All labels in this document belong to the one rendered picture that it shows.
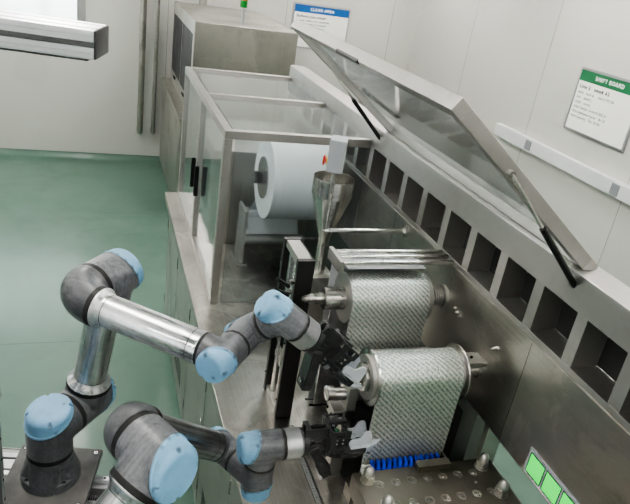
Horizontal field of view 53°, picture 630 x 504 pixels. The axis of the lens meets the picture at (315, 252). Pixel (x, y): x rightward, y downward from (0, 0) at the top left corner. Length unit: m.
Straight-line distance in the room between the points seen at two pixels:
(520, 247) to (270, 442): 0.76
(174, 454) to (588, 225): 4.03
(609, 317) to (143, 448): 0.95
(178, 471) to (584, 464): 0.84
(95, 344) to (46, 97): 5.30
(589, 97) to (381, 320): 3.49
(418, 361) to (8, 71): 5.77
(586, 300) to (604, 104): 3.51
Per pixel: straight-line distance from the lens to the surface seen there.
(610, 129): 4.81
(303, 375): 1.53
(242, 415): 2.00
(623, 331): 1.39
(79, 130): 6.95
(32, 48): 1.11
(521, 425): 1.67
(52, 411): 1.79
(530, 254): 1.59
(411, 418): 1.70
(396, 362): 1.61
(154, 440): 1.29
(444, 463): 1.77
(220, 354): 1.33
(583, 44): 5.17
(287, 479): 1.82
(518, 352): 1.64
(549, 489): 1.61
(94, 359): 1.76
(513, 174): 1.26
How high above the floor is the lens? 2.17
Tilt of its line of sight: 24 degrees down
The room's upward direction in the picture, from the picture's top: 9 degrees clockwise
